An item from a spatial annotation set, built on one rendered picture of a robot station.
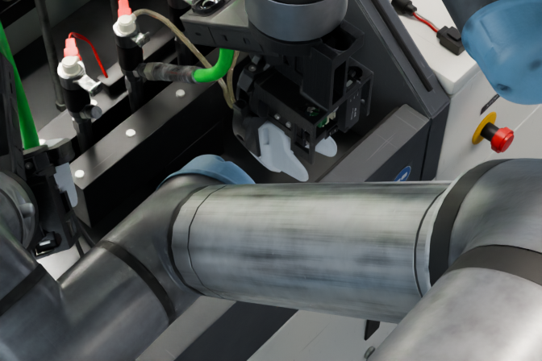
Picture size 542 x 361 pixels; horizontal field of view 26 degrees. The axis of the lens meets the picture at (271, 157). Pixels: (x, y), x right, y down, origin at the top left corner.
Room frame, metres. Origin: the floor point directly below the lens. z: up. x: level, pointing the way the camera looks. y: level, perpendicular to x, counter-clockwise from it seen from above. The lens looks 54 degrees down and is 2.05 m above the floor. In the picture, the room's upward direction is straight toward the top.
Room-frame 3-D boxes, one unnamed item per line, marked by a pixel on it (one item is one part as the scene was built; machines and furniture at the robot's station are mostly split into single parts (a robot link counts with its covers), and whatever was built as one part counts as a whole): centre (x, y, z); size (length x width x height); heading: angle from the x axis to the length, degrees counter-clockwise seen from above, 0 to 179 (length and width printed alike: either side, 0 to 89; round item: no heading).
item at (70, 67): (0.81, 0.21, 1.10); 0.02 x 0.02 x 0.03
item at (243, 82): (0.59, -0.02, 1.35); 0.09 x 0.08 x 0.12; 47
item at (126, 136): (0.90, 0.13, 0.91); 0.34 x 0.10 x 0.15; 137
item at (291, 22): (0.60, -0.02, 1.44); 0.08 x 0.08 x 0.05
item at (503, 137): (0.95, -0.30, 0.80); 0.05 x 0.04 x 0.05; 137
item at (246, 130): (0.59, 0.01, 1.29); 0.05 x 0.02 x 0.09; 137
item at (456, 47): (0.98, -0.19, 0.99); 0.12 x 0.02 x 0.02; 45
